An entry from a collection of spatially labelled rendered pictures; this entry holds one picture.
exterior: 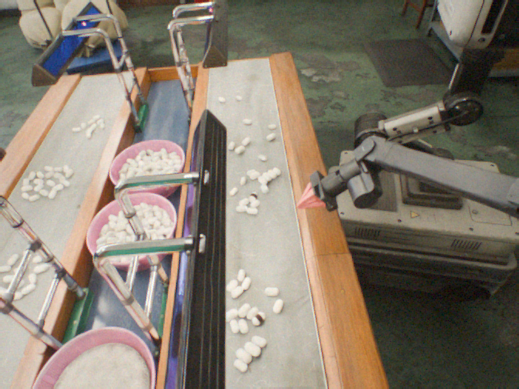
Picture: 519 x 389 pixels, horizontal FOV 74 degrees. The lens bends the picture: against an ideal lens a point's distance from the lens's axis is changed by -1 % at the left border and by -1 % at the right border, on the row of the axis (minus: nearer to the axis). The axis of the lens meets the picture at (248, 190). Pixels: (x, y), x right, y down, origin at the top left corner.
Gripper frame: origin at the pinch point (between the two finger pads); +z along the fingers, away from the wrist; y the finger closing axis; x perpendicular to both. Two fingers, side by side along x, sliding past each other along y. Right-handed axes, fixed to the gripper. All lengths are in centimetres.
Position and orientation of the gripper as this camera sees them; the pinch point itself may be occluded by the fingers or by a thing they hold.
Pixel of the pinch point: (300, 206)
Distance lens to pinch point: 95.9
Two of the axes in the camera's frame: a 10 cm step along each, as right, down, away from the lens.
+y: 0.4, 7.0, -7.1
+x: 7.0, 4.9, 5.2
